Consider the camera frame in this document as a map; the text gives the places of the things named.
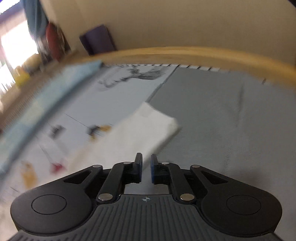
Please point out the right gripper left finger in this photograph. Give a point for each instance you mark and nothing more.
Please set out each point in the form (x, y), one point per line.
(120, 175)

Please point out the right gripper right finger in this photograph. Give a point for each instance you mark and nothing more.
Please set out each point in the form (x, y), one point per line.
(172, 175)

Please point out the white garment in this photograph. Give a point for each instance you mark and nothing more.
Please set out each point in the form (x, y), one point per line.
(145, 131)

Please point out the printed deer bed sheet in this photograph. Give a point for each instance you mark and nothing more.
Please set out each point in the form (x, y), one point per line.
(227, 121)

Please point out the yellow plush toy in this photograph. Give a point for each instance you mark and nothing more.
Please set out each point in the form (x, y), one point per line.
(23, 73)

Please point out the blue curtain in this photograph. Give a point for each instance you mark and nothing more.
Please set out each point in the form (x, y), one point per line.
(36, 18)

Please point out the wooden bed frame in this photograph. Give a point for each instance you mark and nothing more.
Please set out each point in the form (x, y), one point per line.
(257, 65)

